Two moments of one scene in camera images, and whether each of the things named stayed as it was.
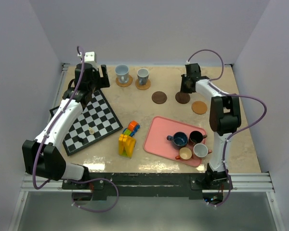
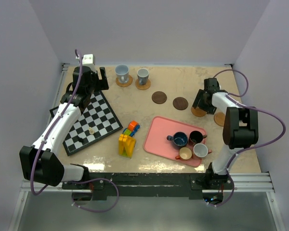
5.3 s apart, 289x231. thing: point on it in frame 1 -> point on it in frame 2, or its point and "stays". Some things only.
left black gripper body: (98, 82) stays
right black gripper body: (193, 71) -> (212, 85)
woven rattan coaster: (142, 87) stays
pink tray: (156, 142) stays
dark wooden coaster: (159, 97) stays
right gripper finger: (191, 86) -> (207, 105)
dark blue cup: (179, 138) stays
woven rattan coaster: (127, 84) stays
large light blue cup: (122, 72) stays
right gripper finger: (184, 83) -> (200, 95)
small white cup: (142, 75) stays
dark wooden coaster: (182, 97) -> (180, 103)
